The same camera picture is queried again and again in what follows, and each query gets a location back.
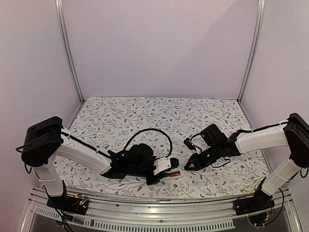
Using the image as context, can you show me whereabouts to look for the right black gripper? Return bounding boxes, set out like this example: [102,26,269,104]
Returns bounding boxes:
[184,144,222,171]

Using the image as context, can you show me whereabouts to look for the white remote control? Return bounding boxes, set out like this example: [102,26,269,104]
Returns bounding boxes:
[160,171,183,182]

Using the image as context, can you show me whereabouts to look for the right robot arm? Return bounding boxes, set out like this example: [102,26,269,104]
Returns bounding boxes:
[184,113,309,211]

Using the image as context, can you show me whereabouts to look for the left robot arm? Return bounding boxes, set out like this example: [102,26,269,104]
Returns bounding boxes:
[16,116,171,210]

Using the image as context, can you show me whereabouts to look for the floral patterned table mat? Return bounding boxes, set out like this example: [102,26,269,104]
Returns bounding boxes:
[54,97,269,199]

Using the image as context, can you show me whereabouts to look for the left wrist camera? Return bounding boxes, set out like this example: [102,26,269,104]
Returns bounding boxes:
[153,158,179,175]

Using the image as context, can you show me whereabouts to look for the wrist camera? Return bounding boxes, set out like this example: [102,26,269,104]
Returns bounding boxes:
[183,138,202,154]
[153,158,179,175]

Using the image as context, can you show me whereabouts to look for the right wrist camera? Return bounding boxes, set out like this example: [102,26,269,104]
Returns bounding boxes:
[183,138,202,154]

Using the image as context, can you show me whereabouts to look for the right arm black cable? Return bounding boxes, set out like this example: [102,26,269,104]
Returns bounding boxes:
[190,134,206,150]

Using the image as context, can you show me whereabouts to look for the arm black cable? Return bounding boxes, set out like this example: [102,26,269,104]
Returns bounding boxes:
[124,128,173,158]
[190,134,206,150]

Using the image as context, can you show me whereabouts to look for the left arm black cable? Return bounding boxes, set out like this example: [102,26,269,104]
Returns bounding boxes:
[124,128,173,158]

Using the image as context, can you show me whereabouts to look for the aluminium front rail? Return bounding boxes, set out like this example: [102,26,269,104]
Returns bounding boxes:
[21,187,304,232]

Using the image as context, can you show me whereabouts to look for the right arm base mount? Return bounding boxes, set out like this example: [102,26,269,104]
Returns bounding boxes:
[233,189,285,228]

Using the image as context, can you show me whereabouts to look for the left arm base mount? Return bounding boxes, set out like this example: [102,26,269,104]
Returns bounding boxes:
[45,181,89,215]

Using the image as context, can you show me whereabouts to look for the right aluminium frame post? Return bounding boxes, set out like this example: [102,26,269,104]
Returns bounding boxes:
[237,0,265,105]

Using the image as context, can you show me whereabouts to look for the aluminium frame post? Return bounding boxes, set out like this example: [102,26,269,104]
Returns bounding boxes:
[55,0,84,104]
[237,0,265,105]

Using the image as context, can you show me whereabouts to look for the left aluminium frame post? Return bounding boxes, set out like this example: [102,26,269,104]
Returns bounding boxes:
[55,0,84,104]

